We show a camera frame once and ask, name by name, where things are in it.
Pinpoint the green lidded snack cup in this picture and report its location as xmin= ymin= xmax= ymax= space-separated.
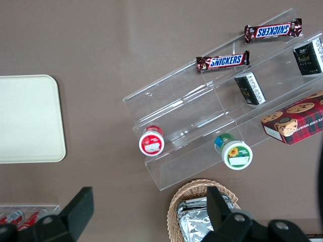
xmin=214 ymin=133 xmax=253 ymax=171

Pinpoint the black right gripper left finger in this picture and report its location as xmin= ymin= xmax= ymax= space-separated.
xmin=27 ymin=186 xmax=95 ymax=242

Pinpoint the foil wrapped pack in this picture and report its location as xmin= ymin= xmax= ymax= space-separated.
xmin=176 ymin=197 xmax=209 ymax=215
xmin=178 ymin=195 xmax=238 ymax=242

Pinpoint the clear acrylic stepped display stand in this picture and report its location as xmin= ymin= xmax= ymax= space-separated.
xmin=122 ymin=7 xmax=323 ymax=192

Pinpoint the small black tea box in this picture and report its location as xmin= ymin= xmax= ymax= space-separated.
xmin=292 ymin=37 xmax=323 ymax=77
xmin=234 ymin=71 xmax=267 ymax=108

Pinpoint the red lidded snack cup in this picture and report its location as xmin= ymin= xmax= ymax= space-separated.
xmin=138 ymin=125 xmax=166 ymax=157

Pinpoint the Snickers chocolate bar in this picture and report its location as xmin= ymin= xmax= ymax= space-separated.
xmin=196 ymin=50 xmax=251 ymax=74
xmin=244 ymin=17 xmax=303 ymax=44

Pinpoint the light wicker basket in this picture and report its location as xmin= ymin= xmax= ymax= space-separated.
xmin=167 ymin=178 xmax=239 ymax=242

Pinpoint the cream plastic serving tray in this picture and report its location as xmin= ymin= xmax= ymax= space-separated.
xmin=0 ymin=74 xmax=67 ymax=164

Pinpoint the red cola bottle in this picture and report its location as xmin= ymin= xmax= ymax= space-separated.
xmin=17 ymin=208 xmax=49 ymax=231
xmin=0 ymin=208 xmax=25 ymax=225

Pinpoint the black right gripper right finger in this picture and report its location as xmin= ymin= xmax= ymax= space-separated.
xmin=204 ymin=186 xmax=253 ymax=242

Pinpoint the red tartan cookie box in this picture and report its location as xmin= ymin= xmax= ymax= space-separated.
xmin=260 ymin=90 xmax=323 ymax=145

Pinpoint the clear acrylic bottle rack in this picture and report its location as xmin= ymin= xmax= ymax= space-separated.
xmin=0 ymin=204 xmax=61 ymax=232

